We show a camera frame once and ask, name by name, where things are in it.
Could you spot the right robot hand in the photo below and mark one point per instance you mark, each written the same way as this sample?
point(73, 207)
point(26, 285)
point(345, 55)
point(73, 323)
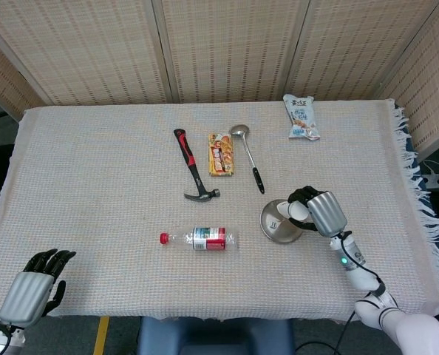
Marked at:
point(326, 214)

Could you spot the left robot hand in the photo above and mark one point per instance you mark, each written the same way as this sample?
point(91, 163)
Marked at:
point(27, 296)

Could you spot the white paper cup blue stripe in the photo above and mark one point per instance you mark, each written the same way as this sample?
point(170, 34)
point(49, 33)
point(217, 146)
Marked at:
point(297, 211)

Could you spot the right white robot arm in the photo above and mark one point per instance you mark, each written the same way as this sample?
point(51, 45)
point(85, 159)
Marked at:
point(358, 275)

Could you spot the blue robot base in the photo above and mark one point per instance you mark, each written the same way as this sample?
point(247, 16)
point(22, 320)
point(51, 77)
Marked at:
point(212, 336)

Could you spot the yellow floor tape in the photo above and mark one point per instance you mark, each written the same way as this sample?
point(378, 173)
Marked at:
point(101, 336)

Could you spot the white blue snack bag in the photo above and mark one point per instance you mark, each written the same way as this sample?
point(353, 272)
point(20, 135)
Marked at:
point(301, 118)

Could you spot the dark blue under cloth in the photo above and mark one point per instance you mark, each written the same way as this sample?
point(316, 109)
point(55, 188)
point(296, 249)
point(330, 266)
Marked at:
point(428, 207)

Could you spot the yellow biscuit box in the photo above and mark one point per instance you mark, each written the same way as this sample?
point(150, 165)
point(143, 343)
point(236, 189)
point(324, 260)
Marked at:
point(221, 155)

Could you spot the clear plastic bottle red cap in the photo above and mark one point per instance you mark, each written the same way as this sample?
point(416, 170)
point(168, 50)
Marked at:
point(208, 239)

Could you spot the beige woven tablecloth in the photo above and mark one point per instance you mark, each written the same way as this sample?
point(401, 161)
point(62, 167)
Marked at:
point(112, 203)

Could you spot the red black claw hammer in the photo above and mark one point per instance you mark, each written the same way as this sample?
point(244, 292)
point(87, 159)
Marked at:
point(189, 155)

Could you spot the woven bamboo screen panel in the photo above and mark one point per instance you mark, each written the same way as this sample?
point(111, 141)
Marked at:
point(86, 51)
point(234, 51)
point(426, 88)
point(1, 85)
point(356, 48)

